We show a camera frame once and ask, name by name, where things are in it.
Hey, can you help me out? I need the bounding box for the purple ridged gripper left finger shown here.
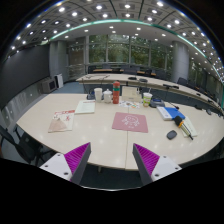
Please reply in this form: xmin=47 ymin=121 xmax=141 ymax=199
xmin=41 ymin=142 xmax=91 ymax=185

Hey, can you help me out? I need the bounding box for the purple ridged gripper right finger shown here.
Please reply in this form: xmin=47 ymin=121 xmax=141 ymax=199
xmin=133 ymin=143 xmax=181 ymax=185

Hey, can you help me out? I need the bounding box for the dark grey computer mouse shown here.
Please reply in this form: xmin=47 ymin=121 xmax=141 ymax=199
xmin=166 ymin=130 xmax=177 ymax=140

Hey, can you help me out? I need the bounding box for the pink mouse pad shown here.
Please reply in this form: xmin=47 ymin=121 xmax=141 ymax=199
xmin=112 ymin=112 xmax=148 ymax=133

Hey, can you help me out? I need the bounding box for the black office chair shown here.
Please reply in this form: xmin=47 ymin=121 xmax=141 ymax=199
xmin=0 ymin=125 xmax=53 ymax=165

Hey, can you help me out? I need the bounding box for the red white magazine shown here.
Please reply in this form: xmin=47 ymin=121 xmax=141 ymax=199
xmin=48 ymin=110 xmax=75 ymax=133

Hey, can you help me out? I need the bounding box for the white notebook with pens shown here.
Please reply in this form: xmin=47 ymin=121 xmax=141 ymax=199
xmin=174 ymin=116 xmax=197 ymax=140

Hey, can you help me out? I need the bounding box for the blue folder book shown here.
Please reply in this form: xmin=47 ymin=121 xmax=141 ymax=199
xmin=157 ymin=107 xmax=185 ymax=120

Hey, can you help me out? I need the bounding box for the white paper booklet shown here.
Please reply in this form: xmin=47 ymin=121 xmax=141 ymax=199
xmin=75 ymin=100 xmax=95 ymax=114

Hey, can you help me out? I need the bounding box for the colourful sticker sheet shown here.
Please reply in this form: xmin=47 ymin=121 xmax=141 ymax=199
xmin=119 ymin=101 xmax=140 ymax=109

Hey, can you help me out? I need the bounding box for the green white drink cup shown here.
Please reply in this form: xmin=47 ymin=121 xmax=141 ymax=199
xmin=143 ymin=92 xmax=152 ymax=107

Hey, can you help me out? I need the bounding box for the white standing card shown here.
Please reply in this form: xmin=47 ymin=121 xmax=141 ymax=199
xmin=122 ymin=86 xmax=142 ymax=102

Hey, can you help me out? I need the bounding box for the white paper cup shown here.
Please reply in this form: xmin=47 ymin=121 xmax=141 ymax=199
xmin=94 ymin=88 xmax=102 ymax=102

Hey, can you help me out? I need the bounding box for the long rear conference table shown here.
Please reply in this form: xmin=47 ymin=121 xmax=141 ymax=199
xmin=77 ymin=73 xmax=224 ymax=114

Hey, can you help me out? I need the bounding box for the grey box cabinet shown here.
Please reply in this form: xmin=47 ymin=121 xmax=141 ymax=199
xmin=41 ymin=79 xmax=57 ymax=94

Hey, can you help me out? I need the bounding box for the red thermos bottle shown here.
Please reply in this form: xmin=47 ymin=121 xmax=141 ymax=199
xmin=113 ymin=81 xmax=120 ymax=104

